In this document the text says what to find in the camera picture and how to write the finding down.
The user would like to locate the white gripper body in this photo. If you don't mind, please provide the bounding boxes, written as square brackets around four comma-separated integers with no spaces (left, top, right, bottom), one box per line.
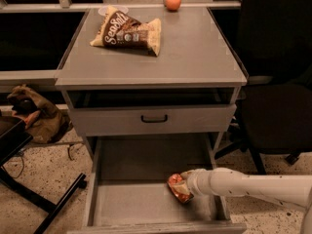
[186,169,209,196]

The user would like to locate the red coke can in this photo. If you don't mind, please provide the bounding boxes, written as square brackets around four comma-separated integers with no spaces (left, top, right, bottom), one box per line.
[167,174,193,204]

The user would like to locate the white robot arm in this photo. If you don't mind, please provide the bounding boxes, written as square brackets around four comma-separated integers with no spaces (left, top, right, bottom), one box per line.
[167,168,312,234]

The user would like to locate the open grey middle drawer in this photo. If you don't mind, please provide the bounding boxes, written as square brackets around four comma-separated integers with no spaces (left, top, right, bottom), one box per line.
[68,134,246,234]

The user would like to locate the closed grey top drawer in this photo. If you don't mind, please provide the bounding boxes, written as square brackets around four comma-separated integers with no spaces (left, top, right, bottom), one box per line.
[69,104,236,137]

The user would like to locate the grey drawer cabinet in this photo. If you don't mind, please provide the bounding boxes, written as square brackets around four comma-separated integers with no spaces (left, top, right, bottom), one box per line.
[55,5,248,234]

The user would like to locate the brown bag on floor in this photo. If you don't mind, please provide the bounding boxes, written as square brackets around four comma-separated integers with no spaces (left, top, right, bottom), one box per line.
[7,85,69,144]

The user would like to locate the brown sea salt chip bag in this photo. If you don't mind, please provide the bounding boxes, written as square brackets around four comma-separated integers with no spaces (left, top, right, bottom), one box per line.
[90,6,162,56]

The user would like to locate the black office chair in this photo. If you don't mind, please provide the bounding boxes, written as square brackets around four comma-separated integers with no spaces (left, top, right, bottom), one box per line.
[214,0,312,175]

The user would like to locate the orange fruit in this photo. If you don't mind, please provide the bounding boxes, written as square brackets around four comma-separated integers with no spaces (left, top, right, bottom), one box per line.
[165,0,181,11]

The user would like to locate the black drawer handle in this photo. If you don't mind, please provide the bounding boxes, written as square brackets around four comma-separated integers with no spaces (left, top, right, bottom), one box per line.
[140,114,168,124]

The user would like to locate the black table frame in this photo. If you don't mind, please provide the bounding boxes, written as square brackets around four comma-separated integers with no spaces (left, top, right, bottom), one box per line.
[0,115,88,234]

